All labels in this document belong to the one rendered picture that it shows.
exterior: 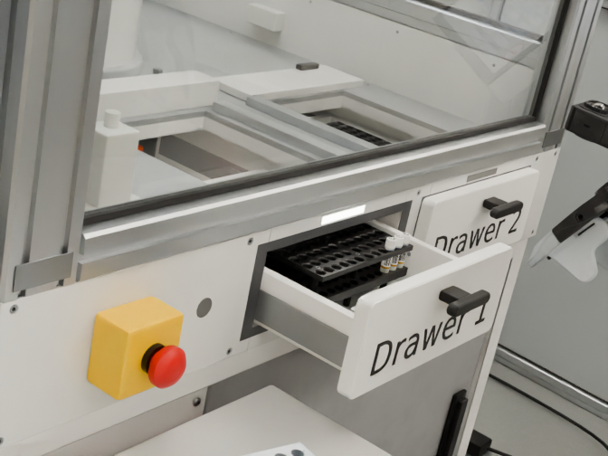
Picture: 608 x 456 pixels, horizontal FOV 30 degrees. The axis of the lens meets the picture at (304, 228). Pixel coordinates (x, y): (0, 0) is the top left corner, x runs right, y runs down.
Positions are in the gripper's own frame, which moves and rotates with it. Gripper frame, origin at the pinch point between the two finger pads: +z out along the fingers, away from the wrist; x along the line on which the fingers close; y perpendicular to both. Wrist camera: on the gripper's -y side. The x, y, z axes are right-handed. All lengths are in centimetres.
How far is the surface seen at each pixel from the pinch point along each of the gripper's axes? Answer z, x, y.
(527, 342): 111, 168, -2
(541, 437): 107, 141, 20
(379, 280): 21.3, 3.1, -8.7
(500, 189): 18.9, 34.7, -13.9
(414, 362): 19.2, -2.6, 1.6
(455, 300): 11.3, -1.3, -1.1
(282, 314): 22.6, -12.7, -9.5
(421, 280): 11.1, -4.9, -4.4
